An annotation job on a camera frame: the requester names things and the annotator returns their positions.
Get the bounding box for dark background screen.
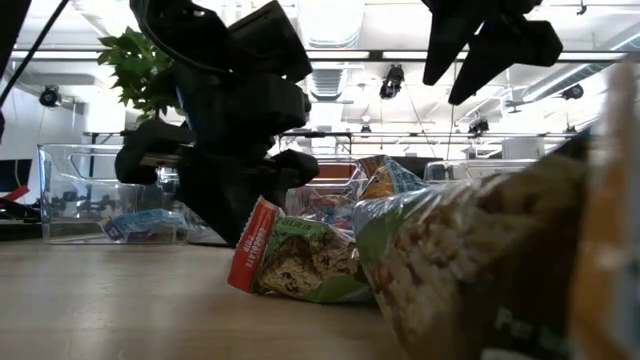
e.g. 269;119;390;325
0;158;34;194

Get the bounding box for red background object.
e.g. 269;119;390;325
0;184;31;209

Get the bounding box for chocolate chip granola bar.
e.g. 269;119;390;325
227;196;375;305

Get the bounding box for peanut butter granola bar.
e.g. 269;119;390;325
352;54;640;360

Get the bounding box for multicoloured granola bar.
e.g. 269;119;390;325
299;193;357;226

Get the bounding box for blue granola bar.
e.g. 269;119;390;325
98;215;176;245
113;208;189;232

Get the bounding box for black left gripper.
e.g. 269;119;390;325
114;64;321;247

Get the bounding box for green leafy plant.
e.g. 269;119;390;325
96;25;181;124

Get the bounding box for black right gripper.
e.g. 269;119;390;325
421;0;564;106

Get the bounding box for clear plastic bin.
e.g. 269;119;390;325
282;158;369;234
423;158;539;184
37;143;194;246

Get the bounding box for thin black cable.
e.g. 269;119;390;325
0;0;71;109

